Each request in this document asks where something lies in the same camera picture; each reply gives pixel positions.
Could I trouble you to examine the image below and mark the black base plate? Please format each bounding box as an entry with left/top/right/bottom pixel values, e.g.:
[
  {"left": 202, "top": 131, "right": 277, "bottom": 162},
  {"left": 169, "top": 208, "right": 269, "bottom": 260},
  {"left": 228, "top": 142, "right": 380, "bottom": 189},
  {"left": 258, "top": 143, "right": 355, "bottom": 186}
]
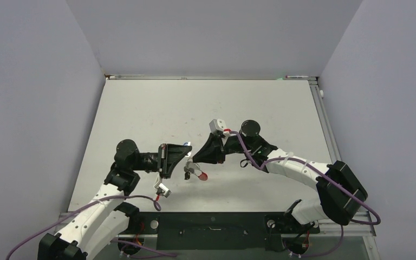
[{"left": 118, "top": 212, "right": 320, "bottom": 251}]

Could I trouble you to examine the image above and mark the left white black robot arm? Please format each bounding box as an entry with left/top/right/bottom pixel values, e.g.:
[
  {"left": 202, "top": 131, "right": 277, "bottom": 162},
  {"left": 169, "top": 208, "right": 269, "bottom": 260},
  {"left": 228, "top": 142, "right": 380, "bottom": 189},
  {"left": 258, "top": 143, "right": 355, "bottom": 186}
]
[{"left": 37, "top": 139, "right": 192, "bottom": 259}]

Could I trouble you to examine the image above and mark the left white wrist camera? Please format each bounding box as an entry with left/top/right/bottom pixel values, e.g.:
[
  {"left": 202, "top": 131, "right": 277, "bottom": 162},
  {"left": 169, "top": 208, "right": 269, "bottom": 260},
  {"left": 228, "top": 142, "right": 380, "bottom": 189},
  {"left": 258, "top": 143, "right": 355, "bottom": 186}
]
[{"left": 154, "top": 183, "right": 171, "bottom": 198}]

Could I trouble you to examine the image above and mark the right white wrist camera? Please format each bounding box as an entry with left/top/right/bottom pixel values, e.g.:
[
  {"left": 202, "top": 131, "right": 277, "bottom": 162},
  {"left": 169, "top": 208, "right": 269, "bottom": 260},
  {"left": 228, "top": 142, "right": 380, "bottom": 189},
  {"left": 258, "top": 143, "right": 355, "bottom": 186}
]
[{"left": 209, "top": 119, "right": 231, "bottom": 138}]

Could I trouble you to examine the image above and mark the grey red keyring holder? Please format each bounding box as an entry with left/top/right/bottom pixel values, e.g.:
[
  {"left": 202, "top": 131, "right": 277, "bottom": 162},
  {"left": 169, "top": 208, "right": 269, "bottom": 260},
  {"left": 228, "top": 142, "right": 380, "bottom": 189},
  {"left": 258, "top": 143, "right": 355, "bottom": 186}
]
[{"left": 184, "top": 161, "right": 208, "bottom": 181}]

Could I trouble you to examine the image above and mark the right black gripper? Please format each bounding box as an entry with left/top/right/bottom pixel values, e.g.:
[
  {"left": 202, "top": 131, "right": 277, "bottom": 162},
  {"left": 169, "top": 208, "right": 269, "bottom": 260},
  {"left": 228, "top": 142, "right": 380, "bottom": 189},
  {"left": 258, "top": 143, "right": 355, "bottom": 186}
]
[{"left": 193, "top": 133, "right": 253, "bottom": 164}]

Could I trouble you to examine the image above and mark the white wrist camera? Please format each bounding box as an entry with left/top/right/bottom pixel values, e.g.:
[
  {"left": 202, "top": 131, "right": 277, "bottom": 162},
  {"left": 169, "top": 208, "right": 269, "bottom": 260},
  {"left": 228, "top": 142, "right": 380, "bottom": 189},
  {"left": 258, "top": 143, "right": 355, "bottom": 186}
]
[
  {"left": 209, "top": 119, "right": 231, "bottom": 138},
  {"left": 154, "top": 183, "right": 171, "bottom": 198}
]

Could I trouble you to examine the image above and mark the aluminium right side rail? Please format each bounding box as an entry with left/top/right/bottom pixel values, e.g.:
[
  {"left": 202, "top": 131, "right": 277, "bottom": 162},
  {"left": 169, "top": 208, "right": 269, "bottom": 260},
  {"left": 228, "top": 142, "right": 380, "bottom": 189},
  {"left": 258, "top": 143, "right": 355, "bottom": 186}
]
[{"left": 308, "top": 77, "right": 356, "bottom": 212}]

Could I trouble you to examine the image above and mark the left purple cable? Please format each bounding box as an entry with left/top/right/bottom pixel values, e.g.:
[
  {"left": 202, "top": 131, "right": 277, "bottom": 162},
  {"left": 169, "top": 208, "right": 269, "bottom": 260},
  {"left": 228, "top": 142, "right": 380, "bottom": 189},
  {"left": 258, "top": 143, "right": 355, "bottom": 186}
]
[{"left": 5, "top": 194, "right": 178, "bottom": 260}]

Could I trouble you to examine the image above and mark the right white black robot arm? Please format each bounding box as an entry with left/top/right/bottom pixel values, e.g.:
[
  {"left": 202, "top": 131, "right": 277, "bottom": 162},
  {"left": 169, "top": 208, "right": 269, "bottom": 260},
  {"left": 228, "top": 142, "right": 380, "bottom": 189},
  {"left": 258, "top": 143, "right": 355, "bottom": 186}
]
[{"left": 192, "top": 119, "right": 368, "bottom": 232}]

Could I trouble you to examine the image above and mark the aluminium back rail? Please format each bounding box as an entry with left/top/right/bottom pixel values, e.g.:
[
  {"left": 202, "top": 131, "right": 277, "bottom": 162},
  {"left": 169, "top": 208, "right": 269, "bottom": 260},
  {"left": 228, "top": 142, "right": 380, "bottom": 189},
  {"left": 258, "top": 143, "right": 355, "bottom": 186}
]
[{"left": 105, "top": 75, "right": 318, "bottom": 81}]

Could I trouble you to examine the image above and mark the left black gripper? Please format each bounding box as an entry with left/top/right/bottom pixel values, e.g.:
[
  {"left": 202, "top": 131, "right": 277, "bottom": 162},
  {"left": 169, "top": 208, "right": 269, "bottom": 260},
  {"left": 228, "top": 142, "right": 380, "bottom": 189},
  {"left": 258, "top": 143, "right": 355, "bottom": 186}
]
[{"left": 131, "top": 143, "right": 191, "bottom": 179}]

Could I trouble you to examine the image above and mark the aluminium front rail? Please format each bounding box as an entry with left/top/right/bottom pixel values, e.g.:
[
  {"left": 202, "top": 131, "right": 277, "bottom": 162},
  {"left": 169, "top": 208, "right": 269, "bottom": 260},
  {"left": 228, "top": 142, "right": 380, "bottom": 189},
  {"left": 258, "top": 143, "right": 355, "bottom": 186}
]
[{"left": 54, "top": 212, "right": 376, "bottom": 236}]

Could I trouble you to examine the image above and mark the aluminium rail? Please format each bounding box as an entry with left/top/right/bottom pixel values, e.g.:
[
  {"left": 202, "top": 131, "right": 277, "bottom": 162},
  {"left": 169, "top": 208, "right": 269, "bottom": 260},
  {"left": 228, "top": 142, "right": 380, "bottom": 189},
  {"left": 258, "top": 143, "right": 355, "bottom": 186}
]
[
  {"left": 54, "top": 212, "right": 376, "bottom": 236},
  {"left": 308, "top": 77, "right": 356, "bottom": 212},
  {"left": 105, "top": 75, "right": 318, "bottom": 81}
]

